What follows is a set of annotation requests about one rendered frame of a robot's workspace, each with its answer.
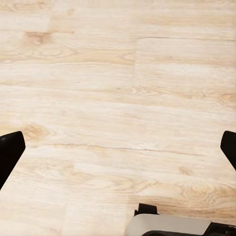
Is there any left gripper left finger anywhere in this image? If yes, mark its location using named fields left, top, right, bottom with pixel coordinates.
left=0, top=131, right=26, bottom=190

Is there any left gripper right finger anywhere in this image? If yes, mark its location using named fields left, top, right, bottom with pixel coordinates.
left=220, top=131, right=236, bottom=170

